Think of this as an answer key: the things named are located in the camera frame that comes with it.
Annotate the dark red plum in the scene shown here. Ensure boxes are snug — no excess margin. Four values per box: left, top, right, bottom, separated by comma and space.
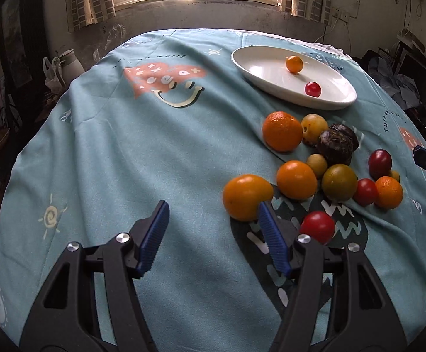
368, 149, 393, 181

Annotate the teal printed blanket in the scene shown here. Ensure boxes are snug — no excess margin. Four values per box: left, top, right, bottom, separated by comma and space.
0, 28, 426, 352

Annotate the small orange tomato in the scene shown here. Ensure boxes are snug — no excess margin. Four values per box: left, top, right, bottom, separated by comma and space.
285, 55, 304, 73

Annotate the white plastic bag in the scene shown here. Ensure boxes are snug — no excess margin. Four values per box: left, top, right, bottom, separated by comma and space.
43, 56, 67, 90

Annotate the pile of blue clothes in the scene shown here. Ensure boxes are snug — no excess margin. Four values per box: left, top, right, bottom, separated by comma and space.
363, 53, 422, 109

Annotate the green-orange round fruit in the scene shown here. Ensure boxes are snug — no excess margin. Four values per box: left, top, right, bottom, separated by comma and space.
321, 164, 358, 202

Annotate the white wall cable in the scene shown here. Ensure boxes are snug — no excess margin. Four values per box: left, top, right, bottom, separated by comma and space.
315, 11, 349, 45

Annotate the small yellow-green fruit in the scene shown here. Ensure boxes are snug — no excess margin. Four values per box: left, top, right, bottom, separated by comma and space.
306, 153, 329, 179

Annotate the white ceramic jug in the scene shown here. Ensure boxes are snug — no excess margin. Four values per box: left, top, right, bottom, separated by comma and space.
57, 49, 85, 81

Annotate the white oval plate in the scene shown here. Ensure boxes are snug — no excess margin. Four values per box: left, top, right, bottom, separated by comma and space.
231, 45, 357, 111

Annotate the dark wrinkled passion fruit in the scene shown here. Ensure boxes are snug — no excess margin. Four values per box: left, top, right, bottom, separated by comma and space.
316, 123, 360, 166

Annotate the round orange-yellow fruit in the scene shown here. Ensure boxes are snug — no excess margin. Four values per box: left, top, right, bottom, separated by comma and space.
276, 160, 318, 201

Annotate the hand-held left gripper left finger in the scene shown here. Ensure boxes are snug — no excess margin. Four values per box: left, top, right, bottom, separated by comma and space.
19, 200, 170, 352

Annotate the large orange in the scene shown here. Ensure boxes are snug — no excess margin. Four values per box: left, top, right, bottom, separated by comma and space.
262, 111, 303, 153

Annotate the large pointed yellow-orange fruit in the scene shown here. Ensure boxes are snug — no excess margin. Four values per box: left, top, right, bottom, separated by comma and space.
223, 175, 274, 222

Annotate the yellow plum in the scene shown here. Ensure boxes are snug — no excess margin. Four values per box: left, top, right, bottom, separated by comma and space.
301, 114, 328, 145

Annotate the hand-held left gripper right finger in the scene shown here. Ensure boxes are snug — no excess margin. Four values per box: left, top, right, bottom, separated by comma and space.
257, 201, 408, 352

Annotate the small mandarin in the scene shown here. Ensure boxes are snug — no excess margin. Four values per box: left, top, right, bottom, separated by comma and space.
375, 176, 404, 209

